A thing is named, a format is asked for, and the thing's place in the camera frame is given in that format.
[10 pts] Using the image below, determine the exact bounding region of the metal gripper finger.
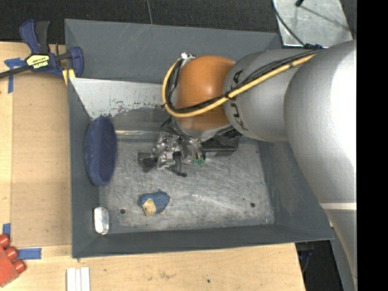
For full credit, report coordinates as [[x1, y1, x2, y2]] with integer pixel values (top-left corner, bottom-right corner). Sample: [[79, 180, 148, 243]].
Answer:
[[153, 133, 172, 153], [155, 151, 177, 171]]

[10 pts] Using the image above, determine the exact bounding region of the blue and tan toy animal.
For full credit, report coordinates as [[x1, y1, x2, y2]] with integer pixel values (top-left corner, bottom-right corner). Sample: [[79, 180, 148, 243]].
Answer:
[[137, 189, 172, 216]]

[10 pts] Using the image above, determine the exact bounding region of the grey metal bin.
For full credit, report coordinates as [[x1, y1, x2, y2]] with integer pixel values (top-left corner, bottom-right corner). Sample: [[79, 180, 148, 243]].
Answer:
[[64, 18, 335, 259]]

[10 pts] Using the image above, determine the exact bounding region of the dark blue oval pad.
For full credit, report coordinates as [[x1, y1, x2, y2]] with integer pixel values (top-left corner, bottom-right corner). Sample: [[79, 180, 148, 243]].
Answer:
[[84, 115, 118, 187]]

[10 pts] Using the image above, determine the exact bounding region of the pale wood board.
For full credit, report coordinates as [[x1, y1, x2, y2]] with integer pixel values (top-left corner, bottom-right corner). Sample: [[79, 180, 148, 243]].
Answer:
[[10, 71, 73, 249]]

